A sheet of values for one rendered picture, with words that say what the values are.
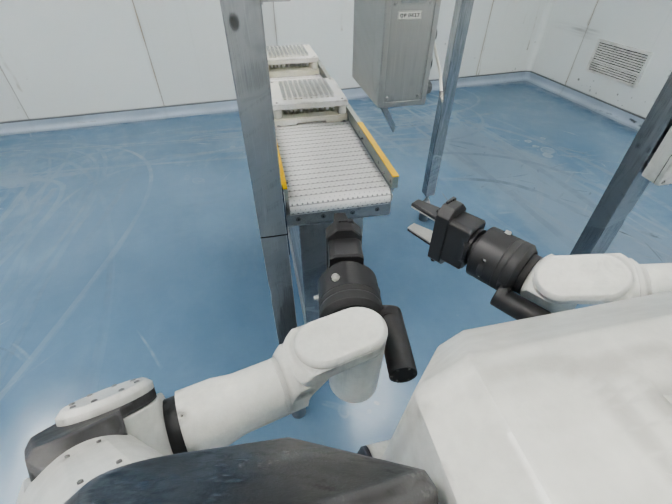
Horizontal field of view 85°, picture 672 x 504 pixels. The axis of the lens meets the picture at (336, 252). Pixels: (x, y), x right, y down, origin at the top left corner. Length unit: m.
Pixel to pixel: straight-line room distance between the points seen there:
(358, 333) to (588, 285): 0.31
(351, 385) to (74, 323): 1.85
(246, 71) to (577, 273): 0.58
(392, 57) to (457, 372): 0.69
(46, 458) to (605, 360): 0.34
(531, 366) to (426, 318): 1.71
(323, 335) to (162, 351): 1.51
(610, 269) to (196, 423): 0.52
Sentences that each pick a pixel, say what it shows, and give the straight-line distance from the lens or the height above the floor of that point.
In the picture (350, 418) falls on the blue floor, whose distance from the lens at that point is 1.57.
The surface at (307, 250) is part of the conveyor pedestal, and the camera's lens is 1.15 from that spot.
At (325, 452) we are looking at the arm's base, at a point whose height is 1.25.
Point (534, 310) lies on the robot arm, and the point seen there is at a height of 1.02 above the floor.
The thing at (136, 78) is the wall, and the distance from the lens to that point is 4.25.
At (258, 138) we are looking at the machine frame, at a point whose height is 1.14.
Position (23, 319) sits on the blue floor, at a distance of 2.37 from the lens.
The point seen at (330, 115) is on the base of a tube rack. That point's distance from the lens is 1.30.
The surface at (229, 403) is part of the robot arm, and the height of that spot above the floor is 1.07.
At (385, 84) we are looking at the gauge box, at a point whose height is 1.20.
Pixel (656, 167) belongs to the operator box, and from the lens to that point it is 1.22.
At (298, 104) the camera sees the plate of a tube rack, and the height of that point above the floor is 1.01.
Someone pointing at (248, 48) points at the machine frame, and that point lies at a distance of 0.68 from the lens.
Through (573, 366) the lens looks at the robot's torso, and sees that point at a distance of 0.19.
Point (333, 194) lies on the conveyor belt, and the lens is 0.92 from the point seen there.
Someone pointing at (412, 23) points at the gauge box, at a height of 1.30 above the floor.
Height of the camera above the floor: 1.43
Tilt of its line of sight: 41 degrees down
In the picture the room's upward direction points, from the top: straight up
